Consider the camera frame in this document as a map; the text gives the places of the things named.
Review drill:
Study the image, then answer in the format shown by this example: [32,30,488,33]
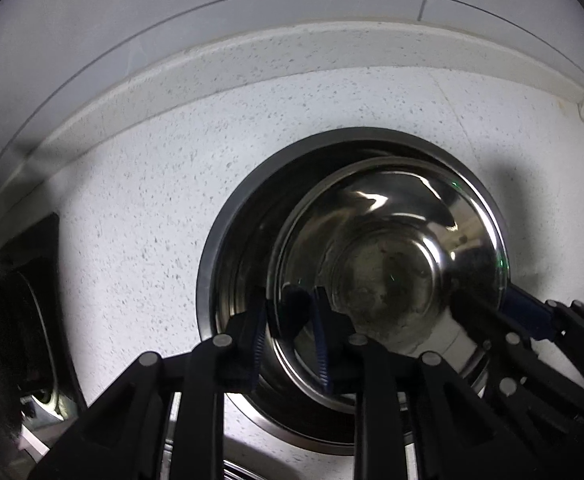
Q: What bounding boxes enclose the steel plate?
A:
[197,127,512,457]

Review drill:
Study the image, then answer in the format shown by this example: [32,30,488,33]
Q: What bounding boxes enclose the large steel bowl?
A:
[267,157,511,413]

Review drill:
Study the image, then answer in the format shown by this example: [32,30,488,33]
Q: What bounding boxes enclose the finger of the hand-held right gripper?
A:
[502,285,584,361]
[451,292,584,480]

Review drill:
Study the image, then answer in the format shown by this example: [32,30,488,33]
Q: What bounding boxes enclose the black gas stove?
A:
[0,212,89,423]

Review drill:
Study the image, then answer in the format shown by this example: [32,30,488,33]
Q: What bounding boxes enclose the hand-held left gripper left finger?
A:
[27,287,270,480]

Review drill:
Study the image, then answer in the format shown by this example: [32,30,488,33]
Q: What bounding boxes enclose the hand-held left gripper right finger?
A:
[313,285,540,480]

